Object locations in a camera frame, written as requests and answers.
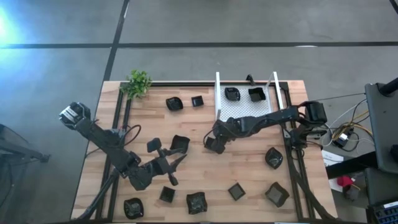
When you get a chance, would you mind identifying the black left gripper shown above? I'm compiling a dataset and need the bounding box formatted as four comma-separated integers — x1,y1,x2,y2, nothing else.
150,147,188,187

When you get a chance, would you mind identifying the black wavy square plate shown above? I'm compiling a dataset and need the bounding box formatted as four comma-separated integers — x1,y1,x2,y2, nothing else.
169,134,191,155
264,182,290,208
185,191,208,215

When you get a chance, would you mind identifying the black small square plate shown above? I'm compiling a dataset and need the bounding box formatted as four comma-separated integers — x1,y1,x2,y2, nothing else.
228,182,246,202
159,185,176,203
190,95,205,108
204,136,226,155

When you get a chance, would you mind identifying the black cup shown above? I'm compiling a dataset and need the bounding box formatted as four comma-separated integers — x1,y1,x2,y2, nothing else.
264,147,284,170
248,87,267,103

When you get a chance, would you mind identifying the white perforated metal rack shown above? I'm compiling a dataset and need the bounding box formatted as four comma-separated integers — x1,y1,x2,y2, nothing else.
214,71,285,122

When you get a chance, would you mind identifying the green plant in white pot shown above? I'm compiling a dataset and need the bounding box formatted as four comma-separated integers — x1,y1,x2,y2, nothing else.
119,69,153,100

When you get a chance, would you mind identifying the white paper sheet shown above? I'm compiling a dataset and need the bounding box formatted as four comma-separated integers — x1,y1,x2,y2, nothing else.
321,149,345,167

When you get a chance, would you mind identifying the black white power adapter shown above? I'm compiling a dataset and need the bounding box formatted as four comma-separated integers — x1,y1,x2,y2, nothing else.
332,133,351,149

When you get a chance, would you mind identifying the red small object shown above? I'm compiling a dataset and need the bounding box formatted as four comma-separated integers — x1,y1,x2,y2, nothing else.
336,175,354,188

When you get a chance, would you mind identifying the black desk beam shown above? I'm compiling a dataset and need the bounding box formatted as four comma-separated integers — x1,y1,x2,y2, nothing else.
325,151,379,180

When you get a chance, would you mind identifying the grey small object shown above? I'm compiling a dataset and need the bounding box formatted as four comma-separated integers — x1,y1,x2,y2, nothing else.
343,185,361,202

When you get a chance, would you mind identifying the dark metal stand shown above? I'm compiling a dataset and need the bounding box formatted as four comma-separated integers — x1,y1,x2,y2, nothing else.
0,123,51,224

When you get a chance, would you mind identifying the dark grey cabinet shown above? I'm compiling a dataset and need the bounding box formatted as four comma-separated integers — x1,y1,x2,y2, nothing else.
364,81,398,174

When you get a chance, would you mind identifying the dark grey box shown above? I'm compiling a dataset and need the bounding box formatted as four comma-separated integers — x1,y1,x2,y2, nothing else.
364,167,398,206

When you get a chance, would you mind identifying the black pole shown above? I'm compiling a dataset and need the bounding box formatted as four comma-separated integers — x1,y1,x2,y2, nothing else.
377,77,398,97

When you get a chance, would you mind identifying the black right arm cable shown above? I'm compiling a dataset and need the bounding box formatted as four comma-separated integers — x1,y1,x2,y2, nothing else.
203,129,215,147

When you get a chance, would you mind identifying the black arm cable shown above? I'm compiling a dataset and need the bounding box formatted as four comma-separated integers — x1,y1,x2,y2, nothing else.
203,129,215,147
118,124,142,147

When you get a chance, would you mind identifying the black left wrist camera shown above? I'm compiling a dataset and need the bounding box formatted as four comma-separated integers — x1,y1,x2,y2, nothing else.
146,138,163,154

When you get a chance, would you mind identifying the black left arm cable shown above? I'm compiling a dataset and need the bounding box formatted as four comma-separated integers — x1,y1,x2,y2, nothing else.
118,124,142,147

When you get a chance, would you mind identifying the thin grey wire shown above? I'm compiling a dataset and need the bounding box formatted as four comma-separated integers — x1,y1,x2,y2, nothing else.
310,91,366,102

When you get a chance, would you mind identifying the white cable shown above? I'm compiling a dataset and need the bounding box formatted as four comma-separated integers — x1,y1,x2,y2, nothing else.
322,98,368,147

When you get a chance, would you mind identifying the yellow cable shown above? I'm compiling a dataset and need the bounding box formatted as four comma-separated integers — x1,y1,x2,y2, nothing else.
332,109,374,141

